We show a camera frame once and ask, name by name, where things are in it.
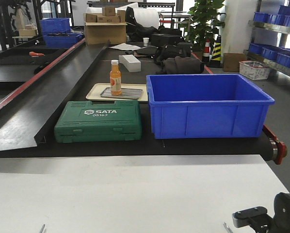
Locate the black angled metal rail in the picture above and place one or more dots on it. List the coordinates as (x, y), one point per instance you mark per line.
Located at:
(29, 112)

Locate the orange white traffic cone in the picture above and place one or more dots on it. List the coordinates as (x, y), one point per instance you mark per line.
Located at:
(206, 51)

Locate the grey metal tray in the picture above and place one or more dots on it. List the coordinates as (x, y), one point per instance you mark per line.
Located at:
(126, 93)

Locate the yellow black traffic cone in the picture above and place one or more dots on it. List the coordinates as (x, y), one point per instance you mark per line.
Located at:
(215, 61)

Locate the brown cardboard box on floor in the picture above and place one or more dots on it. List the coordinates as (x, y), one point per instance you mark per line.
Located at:
(231, 61)

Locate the green handled screwdriver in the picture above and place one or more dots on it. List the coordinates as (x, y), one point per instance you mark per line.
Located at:
(227, 228)
(42, 228)

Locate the white rectangular box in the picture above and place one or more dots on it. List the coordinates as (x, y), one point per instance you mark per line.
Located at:
(131, 63)

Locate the green potted plant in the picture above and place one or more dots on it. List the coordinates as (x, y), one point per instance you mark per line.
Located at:
(203, 23)

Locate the large cardboard box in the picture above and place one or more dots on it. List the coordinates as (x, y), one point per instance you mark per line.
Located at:
(100, 33)

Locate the beige plastic tray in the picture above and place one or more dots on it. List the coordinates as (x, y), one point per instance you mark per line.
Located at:
(96, 91)

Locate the metal storage shelf rack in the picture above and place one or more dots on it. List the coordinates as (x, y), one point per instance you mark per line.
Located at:
(270, 30)

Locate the red conveyor roller bracket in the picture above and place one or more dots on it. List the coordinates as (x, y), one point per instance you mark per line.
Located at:
(279, 147)

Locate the orange juice bottle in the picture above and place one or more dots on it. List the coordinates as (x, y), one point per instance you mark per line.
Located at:
(115, 78)

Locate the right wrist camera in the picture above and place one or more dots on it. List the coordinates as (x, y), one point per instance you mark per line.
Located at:
(256, 217)

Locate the green SATA tool case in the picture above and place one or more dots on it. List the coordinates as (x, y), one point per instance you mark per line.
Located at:
(84, 121)

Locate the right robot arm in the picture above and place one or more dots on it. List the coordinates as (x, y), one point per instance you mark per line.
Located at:
(281, 217)

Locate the large blue plastic bin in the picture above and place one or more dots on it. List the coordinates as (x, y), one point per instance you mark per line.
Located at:
(206, 106)

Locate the blue crate far left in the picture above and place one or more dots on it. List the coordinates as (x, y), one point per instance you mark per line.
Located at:
(57, 33)

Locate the white paper cup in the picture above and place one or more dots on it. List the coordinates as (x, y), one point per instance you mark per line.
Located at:
(145, 41)

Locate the dark clothing pile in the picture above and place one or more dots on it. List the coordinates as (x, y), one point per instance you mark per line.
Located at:
(177, 60)

